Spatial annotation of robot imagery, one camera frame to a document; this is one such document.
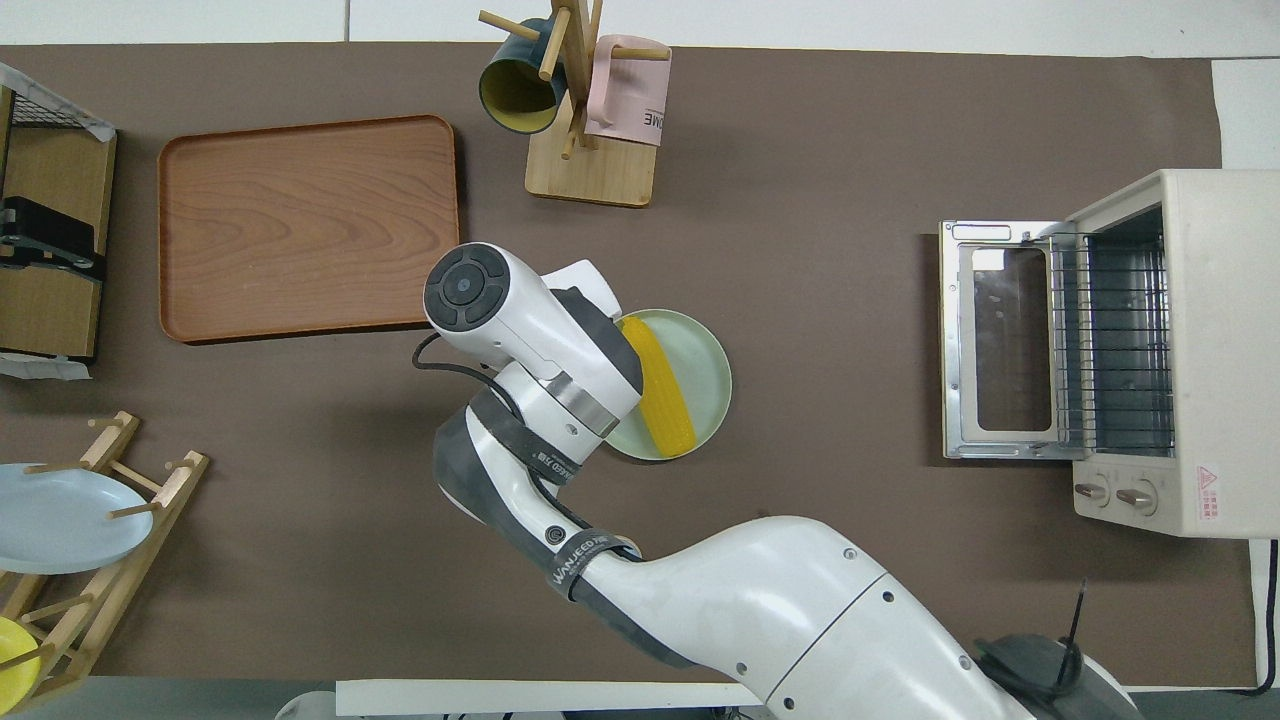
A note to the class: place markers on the black device on shelf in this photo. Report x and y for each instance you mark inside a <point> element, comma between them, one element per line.
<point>50,245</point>

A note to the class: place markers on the yellow corn cob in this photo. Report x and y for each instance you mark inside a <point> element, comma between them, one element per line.
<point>665,390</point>

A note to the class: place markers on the light blue plate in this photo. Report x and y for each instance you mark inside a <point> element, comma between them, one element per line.
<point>60,520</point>

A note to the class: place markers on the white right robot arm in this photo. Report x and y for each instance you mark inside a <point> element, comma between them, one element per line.
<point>760,600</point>

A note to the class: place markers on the brown table mat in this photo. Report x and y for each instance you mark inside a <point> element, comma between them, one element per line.
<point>820,400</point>

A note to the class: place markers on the wooden shelf box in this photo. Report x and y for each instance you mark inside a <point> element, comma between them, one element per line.
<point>55,190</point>

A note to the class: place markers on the dark green mug yellow inside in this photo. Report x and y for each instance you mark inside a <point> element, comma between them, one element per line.
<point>520,88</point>

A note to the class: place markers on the pale green plate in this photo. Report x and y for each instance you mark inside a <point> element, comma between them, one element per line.
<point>705,375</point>

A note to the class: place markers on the brown wooden tray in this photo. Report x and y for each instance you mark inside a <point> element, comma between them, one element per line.
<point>300,228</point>

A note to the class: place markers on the white round object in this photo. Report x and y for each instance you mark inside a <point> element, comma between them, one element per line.
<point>305,706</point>

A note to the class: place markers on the pink mug with print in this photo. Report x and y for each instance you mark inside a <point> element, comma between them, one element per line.
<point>630,95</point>

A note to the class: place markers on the wooden dish rack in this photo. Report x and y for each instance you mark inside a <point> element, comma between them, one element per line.
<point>120,560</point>

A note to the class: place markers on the cream toaster oven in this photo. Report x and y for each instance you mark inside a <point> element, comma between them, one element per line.
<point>1225,350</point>

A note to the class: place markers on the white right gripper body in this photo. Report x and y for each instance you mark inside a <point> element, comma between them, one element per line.
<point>585,280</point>

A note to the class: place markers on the wooden mug tree stand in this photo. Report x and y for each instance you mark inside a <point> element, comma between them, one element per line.
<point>592,170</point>

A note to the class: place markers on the yellow plate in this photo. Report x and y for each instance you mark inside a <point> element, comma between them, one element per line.
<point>12,660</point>

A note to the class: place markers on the white board strip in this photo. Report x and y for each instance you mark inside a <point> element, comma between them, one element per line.
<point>540,697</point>

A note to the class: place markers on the silver oven knob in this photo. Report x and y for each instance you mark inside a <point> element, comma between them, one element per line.
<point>1137,496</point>
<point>1092,491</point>

